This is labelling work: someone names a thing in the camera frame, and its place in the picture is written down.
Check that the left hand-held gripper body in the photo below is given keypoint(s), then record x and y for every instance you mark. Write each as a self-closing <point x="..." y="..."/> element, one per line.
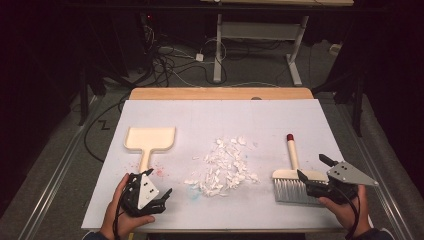
<point x="148" y="191"/>

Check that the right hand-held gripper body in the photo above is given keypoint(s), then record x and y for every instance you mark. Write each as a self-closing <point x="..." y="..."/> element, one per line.
<point x="350" y="175"/>

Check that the cream brush with red cap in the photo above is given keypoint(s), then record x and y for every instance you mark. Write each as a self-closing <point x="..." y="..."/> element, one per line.
<point x="293" y="153"/>

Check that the cream plastic dustpan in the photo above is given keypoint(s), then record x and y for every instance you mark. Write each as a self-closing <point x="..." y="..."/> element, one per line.
<point x="150" y="138"/>

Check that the pile of white paper scraps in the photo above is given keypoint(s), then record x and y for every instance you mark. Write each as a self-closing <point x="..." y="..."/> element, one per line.
<point x="223" y="166"/>

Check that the person's right hand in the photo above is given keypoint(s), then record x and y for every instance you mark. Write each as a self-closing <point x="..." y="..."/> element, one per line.
<point x="348" y="215"/>

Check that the person's left hand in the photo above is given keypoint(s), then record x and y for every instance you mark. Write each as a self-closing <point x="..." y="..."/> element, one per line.
<point x="115" y="221"/>

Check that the black metal stand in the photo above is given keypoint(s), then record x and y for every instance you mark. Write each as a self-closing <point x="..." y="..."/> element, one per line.
<point x="83" y="100"/>
<point x="357" y="110"/>

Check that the white board sheet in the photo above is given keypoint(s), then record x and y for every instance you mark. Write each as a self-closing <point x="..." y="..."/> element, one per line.
<point x="233" y="120"/>

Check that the wooden table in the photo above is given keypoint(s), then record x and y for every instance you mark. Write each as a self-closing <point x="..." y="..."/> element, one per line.
<point x="200" y="93"/>

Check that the small white box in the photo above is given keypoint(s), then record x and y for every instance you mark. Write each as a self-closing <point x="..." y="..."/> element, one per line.
<point x="335" y="49"/>

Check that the white power adapter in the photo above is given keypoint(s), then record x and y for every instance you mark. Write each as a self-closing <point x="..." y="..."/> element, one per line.
<point x="199" y="57"/>

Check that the metal floor rail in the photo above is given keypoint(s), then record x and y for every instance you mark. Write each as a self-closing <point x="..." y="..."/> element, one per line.
<point x="383" y="196"/>
<point x="50" y="193"/>

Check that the white desk with metal frame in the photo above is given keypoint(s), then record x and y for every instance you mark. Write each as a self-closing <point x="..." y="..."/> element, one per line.
<point x="260" y="30"/>

